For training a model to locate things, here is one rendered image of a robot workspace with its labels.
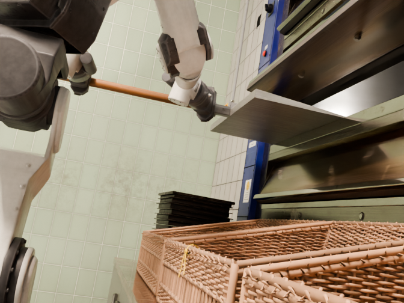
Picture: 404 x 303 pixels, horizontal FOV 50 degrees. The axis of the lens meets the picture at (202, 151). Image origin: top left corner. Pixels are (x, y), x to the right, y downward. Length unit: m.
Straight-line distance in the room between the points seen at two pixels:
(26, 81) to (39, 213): 1.94
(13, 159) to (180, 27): 0.45
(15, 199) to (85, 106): 1.88
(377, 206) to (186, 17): 0.66
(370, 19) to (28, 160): 0.92
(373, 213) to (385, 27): 0.50
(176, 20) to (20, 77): 0.39
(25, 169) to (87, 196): 1.76
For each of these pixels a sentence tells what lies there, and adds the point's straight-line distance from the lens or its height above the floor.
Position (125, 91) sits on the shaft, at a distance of 1.52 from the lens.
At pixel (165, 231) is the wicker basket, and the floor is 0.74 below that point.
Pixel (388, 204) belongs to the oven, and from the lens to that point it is 1.16.
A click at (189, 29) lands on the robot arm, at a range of 1.03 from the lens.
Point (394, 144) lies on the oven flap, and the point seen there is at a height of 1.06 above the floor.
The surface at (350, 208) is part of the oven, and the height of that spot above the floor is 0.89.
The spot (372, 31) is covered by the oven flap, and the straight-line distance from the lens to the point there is 1.34.
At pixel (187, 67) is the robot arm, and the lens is 1.10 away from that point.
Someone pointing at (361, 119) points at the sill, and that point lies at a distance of 1.34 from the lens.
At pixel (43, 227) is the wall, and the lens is 2.69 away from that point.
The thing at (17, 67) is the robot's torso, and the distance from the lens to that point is 0.80.
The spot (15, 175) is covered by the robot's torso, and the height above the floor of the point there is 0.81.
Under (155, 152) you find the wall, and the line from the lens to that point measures 2.72.
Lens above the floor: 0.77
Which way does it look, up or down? 10 degrees up
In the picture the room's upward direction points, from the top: 9 degrees clockwise
